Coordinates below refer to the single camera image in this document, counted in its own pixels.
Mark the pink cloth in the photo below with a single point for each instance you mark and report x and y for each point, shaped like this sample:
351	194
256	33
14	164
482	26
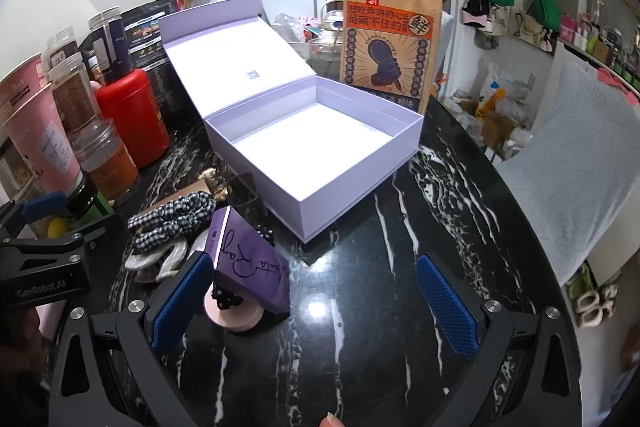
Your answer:
615	79

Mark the clear jar brown contents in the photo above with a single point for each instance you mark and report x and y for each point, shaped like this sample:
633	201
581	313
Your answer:
75	94

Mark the cardboard box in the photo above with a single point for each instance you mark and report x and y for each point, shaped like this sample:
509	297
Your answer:
495	129

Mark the row of bottles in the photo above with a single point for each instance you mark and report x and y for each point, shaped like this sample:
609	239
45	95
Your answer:
605	49

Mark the gingham scrunchie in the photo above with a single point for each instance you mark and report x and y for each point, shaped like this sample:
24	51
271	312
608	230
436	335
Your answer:
172	209

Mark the black printed pouch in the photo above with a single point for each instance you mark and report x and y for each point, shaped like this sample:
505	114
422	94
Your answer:
150	32

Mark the clear jar dark label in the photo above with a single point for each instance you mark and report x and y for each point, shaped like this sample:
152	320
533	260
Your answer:
62	52

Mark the green jar black lid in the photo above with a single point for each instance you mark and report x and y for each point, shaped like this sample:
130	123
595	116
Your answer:
82	199

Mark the glass container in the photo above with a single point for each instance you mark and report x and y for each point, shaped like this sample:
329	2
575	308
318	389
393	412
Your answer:
325	54

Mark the gold candy bundle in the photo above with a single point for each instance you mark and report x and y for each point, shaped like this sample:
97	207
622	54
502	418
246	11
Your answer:
215	184

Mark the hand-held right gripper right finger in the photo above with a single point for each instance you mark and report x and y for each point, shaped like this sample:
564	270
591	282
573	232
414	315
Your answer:
447	307

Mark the person's right hand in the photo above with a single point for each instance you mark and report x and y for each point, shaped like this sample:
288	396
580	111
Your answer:
332	420

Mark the yellow ball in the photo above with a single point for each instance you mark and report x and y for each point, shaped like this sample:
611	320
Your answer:
57	227

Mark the purple signature box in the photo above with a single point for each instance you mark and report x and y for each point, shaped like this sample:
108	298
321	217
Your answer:
250	267

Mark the pink paper cup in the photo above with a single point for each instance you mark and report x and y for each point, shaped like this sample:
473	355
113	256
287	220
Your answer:
17	79
37	137

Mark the lavender gift box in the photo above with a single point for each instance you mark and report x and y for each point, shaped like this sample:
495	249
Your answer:
310	127

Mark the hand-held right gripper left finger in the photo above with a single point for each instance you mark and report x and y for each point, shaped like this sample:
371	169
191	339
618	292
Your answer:
182	302

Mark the clear jar orange label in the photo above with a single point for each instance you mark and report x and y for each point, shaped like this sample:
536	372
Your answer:
107	162

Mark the red tin canister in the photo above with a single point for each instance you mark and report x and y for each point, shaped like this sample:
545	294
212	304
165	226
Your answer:
132	117

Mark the white marbled hair claw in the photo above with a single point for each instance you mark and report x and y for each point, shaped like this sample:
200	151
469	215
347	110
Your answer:
160	264

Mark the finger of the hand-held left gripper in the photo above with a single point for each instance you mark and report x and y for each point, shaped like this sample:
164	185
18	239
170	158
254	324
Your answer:
97	232
42	206

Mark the pink round compact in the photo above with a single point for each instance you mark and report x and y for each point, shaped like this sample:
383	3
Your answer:
235	319

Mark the printed brown paper bag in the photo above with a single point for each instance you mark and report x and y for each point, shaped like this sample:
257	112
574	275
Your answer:
385	57

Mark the beige slipper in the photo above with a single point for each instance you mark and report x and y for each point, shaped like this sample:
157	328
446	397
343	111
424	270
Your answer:
585	304
609	297

